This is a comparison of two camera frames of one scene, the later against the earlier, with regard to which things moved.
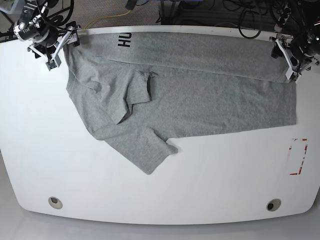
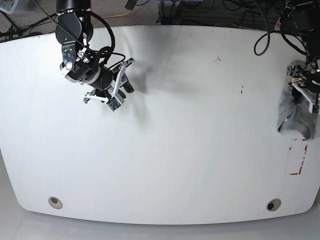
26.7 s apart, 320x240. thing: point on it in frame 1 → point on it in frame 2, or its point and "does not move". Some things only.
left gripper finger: [36, 55] → [104, 93]
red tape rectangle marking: [306, 147] does not move
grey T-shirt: [136, 89] → [293, 111]
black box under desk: [170, 12] does not move
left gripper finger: [73, 39] → [126, 84]
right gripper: [307, 45] → [307, 80]
